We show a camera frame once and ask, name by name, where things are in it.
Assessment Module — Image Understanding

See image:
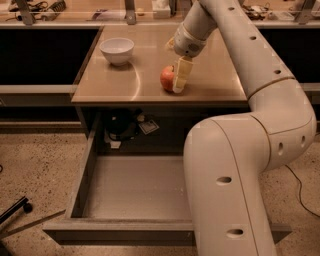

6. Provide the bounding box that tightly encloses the black chair leg with caster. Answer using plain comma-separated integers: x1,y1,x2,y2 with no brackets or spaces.
0,196,33,224

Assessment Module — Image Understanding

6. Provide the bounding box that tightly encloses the red apple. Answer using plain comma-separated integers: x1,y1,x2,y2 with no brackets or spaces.
160,65,174,92

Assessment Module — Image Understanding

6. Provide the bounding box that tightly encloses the grey cabinet with steel top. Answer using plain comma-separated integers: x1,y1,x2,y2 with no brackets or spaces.
72,24,249,138

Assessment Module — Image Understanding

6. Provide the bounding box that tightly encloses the white tag label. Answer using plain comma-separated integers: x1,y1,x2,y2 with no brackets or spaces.
139,120,159,135

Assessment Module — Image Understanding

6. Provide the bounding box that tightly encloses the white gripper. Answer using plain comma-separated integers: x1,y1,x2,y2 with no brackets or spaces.
166,23,206,93

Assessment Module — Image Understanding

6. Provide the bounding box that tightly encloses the metal strip on floor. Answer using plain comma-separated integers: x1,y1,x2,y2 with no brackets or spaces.
0,209,66,239

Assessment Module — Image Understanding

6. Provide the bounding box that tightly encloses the black device inside cabinet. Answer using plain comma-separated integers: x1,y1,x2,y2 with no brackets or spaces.
104,108,139,141

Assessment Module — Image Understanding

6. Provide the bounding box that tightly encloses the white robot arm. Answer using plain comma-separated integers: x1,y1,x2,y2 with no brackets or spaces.
173,0,316,256

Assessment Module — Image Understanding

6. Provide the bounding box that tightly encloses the white ceramic bowl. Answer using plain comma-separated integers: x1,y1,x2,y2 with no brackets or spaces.
99,38,135,66

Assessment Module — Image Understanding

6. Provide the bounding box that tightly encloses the open grey top drawer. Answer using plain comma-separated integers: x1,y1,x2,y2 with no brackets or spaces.
44,120,292,246

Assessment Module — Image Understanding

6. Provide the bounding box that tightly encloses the white tissue box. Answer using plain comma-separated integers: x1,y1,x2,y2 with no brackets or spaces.
152,0,171,19

